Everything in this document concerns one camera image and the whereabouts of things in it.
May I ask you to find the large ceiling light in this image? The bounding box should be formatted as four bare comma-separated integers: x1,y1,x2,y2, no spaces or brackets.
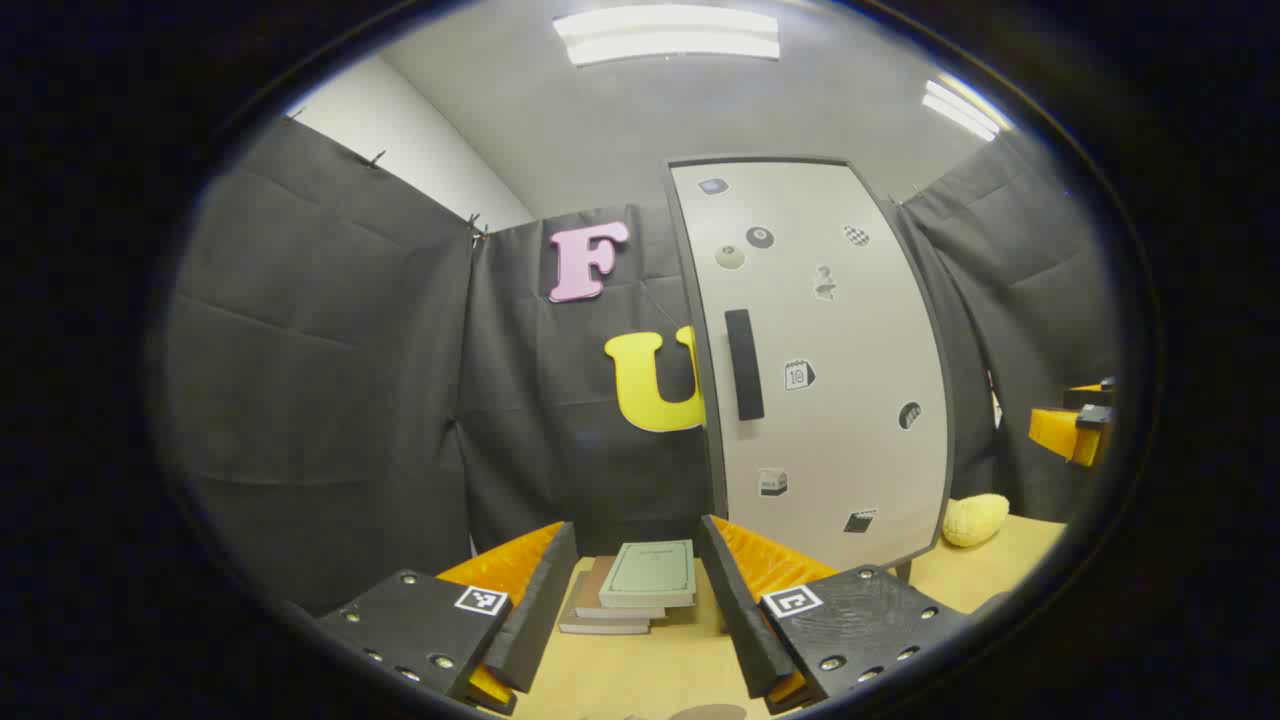
552,4,782,68

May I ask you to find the black backdrop cloth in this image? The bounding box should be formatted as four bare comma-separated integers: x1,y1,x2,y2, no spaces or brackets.
160,115,1121,616

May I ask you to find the brown book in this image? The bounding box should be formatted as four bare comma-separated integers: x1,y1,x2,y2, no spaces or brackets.
572,555,667,621

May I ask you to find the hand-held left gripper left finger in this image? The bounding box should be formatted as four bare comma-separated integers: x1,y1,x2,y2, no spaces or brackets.
318,520,579,716

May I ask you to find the green book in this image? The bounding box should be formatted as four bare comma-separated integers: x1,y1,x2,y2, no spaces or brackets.
599,539,698,610

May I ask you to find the yellow round sponge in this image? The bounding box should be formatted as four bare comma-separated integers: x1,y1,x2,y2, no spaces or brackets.
941,492,1011,549

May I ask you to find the grey cabinet door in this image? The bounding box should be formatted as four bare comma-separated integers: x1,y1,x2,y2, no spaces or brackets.
670,160,951,571

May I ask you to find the black door handle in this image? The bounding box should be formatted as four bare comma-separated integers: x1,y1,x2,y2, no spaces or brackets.
724,308,766,421

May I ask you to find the small ceiling light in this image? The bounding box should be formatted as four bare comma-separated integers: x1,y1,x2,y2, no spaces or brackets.
920,74,1013,143

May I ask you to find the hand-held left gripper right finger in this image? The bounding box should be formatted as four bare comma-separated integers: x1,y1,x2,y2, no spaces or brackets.
697,515,969,713

